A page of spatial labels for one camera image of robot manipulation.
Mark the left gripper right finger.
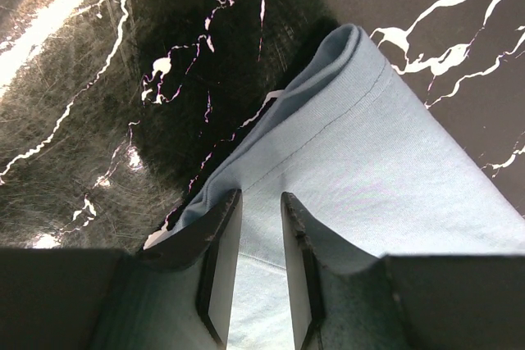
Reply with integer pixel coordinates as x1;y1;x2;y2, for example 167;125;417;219
281;193;381;349

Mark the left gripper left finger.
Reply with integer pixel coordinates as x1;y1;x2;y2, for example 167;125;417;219
138;189;243;348

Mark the blue-grey t shirt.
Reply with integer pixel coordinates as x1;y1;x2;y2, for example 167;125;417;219
88;23;525;350

